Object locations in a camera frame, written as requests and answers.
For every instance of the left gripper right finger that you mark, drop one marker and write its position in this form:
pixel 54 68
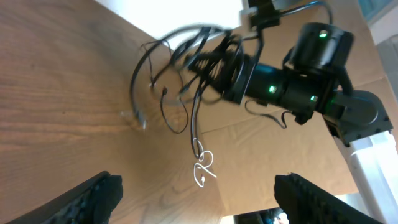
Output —
pixel 305 202

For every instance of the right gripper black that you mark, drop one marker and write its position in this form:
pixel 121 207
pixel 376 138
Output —
pixel 226 72

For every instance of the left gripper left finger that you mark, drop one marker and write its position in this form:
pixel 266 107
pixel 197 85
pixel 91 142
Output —
pixel 91 202

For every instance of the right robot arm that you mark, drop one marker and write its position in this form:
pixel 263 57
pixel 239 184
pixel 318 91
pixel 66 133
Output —
pixel 313 79

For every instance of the cardboard panel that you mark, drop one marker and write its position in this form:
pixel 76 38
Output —
pixel 251 149

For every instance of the right camera cable black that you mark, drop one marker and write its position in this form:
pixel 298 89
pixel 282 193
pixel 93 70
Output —
pixel 313 11

